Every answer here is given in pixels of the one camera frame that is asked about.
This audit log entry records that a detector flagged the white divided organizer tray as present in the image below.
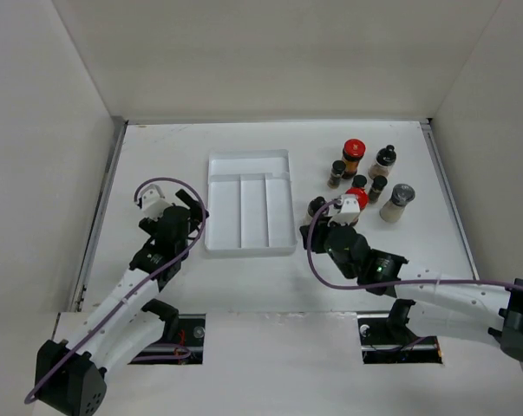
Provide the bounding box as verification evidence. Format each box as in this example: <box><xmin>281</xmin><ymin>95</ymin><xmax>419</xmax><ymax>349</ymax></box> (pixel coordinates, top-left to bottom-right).
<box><xmin>205</xmin><ymin>149</ymin><xmax>297</xmax><ymax>257</ymax></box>

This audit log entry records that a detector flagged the black knob pepper grinder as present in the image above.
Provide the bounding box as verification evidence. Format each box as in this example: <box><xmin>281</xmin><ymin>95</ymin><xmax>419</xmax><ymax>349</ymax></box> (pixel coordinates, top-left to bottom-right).
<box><xmin>368</xmin><ymin>145</ymin><xmax>396</xmax><ymax>179</ymax></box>

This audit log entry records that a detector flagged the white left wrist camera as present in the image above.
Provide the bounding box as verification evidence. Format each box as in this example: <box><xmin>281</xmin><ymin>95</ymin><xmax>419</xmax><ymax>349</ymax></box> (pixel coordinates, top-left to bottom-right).
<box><xmin>135</xmin><ymin>184</ymin><xmax>169</xmax><ymax>218</ymax></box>

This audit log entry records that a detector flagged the small black cap spice bottle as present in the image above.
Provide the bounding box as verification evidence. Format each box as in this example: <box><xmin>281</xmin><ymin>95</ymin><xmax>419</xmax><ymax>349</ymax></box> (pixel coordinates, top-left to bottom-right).
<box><xmin>327</xmin><ymin>160</ymin><xmax>346</xmax><ymax>189</ymax></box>

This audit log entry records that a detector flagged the red lid dark sauce jar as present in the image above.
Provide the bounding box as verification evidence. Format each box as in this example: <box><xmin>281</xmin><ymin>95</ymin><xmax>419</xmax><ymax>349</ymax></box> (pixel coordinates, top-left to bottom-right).
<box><xmin>345</xmin><ymin>187</ymin><xmax>369</xmax><ymax>226</ymax></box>

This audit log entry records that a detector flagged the clear cap salt grinder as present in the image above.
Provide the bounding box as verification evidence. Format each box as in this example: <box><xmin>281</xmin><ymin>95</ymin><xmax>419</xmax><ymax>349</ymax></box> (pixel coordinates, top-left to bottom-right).
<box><xmin>379</xmin><ymin>184</ymin><xmax>415</xmax><ymax>224</ymax></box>

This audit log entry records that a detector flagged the black knob cream grinder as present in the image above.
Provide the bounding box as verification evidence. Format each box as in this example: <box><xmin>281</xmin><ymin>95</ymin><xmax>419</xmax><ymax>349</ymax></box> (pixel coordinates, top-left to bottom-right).
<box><xmin>304</xmin><ymin>196</ymin><xmax>329</xmax><ymax>226</ymax></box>

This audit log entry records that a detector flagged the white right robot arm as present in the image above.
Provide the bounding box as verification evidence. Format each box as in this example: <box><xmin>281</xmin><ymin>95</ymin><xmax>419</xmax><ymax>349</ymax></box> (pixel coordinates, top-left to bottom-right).
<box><xmin>300</xmin><ymin>218</ymin><xmax>523</xmax><ymax>363</ymax></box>

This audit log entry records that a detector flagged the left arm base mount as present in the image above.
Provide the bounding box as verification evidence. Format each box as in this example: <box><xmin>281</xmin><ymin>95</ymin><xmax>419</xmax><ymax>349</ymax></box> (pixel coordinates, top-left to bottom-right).
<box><xmin>130</xmin><ymin>315</ymin><xmax>206</xmax><ymax>365</ymax></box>

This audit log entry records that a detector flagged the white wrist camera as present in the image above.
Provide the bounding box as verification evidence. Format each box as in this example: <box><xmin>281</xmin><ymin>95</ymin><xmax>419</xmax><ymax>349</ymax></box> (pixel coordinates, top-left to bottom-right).
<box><xmin>135</xmin><ymin>184</ymin><xmax>169</xmax><ymax>218</ymax></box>
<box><xmin>330</xmin><ymin>194</ymin><xmax>359</xmax><ymax>225</ymax></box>

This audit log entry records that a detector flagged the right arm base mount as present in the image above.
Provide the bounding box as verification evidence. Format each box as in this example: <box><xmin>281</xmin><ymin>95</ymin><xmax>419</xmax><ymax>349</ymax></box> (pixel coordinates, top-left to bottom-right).
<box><xmin>357</xmin><ymin>314</ymin><xmax>442</xmax><ymax>365</ymax></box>

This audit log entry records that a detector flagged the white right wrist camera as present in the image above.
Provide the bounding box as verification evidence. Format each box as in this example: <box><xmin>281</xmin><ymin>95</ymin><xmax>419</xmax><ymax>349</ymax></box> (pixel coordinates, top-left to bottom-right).
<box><xmin>330</xmin><ymin>194</ymin><xmax>359</xmax><ymax>225</ymax></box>

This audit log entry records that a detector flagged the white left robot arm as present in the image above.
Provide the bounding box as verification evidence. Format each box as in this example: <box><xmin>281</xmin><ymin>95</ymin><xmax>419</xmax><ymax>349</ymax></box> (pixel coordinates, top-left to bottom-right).
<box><xmin>25</xmin><ymin>184</ymin><xmax>208</xmax><ymax>415</ymax></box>

